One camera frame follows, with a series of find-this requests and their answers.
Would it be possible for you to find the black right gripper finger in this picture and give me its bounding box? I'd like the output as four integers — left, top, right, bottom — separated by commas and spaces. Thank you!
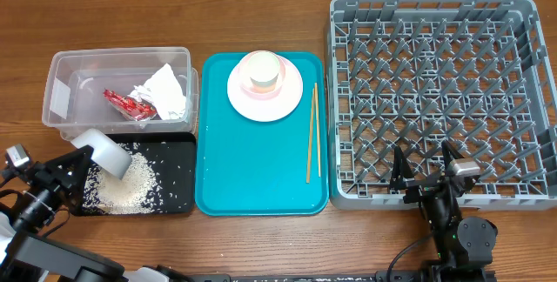
441, 140, 464, 169
389, 146, 413, 190

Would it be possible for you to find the grey bowl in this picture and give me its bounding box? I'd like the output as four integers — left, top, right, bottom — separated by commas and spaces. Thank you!
70, 129, 132, 179

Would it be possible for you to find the white rice pile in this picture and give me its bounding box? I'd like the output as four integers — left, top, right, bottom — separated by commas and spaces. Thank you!
82, 141, 184, 216

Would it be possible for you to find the red snack wrapper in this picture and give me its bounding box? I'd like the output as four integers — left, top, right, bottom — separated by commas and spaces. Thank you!
103, 90, 157, 121

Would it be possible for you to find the white napkin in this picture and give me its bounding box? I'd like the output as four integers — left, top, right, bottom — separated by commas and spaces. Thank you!
129, 64, 186, 120

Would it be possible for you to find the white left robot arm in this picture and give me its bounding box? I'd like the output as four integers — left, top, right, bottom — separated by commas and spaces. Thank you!
1, 144, 193, 282

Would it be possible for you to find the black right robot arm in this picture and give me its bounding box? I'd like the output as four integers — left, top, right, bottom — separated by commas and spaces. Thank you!
385, 141, 498, 281

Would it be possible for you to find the grey dishwasher rack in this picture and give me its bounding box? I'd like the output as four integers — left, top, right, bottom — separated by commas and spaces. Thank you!
326, 0, 556, 211

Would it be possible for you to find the black tray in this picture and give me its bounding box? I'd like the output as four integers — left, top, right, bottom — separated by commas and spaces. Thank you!
68, 131, 198, 218

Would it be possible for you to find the clear plastic bin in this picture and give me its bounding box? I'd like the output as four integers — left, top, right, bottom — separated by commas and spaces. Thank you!
42, 46, 199, 140

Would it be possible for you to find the left wooden chopstick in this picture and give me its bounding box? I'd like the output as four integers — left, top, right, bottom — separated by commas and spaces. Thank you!
305, 88, 315, 184

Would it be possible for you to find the wooden chopstick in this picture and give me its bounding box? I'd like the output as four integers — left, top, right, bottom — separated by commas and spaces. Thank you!
313, 83, 322, 178
305, 88, 315, 184

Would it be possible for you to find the right wooden chopstick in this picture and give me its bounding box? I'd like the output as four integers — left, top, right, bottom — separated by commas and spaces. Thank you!
313, 83, 322, 178

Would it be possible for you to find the pink plate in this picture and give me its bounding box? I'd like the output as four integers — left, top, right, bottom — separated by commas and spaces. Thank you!
227, 52, 304, 122

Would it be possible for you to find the teal plastic tray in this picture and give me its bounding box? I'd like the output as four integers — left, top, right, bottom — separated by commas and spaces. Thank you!
195, 51, 329, 217

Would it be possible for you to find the pale green cup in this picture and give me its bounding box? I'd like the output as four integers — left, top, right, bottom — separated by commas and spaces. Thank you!
238, 50, 281, 93

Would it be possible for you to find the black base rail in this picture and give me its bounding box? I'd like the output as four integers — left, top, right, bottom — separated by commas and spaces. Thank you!
186, 270, 497, 282

